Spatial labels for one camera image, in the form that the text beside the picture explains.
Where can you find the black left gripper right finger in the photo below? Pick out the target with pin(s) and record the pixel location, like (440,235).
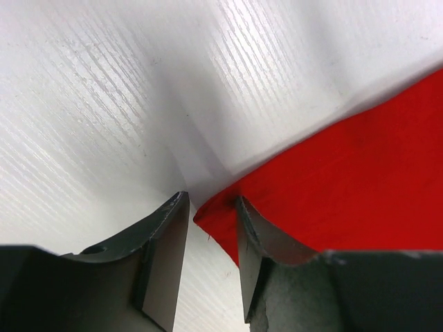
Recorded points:
(287,286)

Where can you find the red t shirt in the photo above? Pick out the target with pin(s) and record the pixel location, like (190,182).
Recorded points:
(370,182)

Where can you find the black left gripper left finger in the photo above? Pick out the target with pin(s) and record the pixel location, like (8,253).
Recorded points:
(128,282)

